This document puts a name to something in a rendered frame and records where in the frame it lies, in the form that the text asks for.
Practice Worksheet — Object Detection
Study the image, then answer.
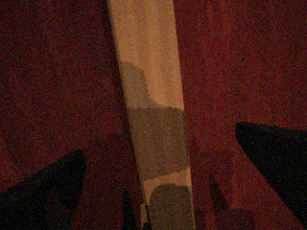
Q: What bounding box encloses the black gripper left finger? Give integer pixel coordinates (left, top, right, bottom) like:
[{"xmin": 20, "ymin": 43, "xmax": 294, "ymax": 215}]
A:
[{"xmin": 0, "ymin": 149, "xmax": 86, "ymax": 230}]

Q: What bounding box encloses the light brown wooden board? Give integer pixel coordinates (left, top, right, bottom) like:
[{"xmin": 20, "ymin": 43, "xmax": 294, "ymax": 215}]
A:
[{"xmin": 106, "ymin": 0, "xmax": 196, "ymax": 230}]

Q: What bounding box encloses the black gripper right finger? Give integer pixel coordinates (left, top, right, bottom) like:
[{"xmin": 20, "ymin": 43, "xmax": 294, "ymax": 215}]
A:
[{"xmin": 236, "ymin": 122, "xmax": 307, "ymax": 230}]

